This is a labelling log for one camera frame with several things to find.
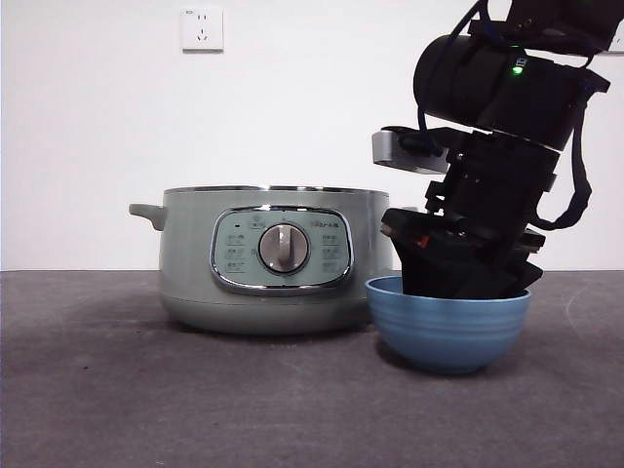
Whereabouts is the blue ribbed bowl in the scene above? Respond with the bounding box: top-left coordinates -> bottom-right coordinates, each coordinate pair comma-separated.
365,275 -> 531,376

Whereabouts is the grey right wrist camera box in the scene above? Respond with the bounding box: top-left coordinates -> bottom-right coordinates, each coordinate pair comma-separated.
371,126 -> 450,176

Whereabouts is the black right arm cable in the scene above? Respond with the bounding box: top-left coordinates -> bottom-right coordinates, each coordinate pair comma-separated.
533,72 -> 595,231

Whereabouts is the white wall socket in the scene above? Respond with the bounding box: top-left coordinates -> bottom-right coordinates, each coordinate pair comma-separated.
180,8 -> 225,54

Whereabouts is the pale green electric steamer pot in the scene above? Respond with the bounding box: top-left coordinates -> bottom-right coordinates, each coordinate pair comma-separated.
129,184 -> 397,336

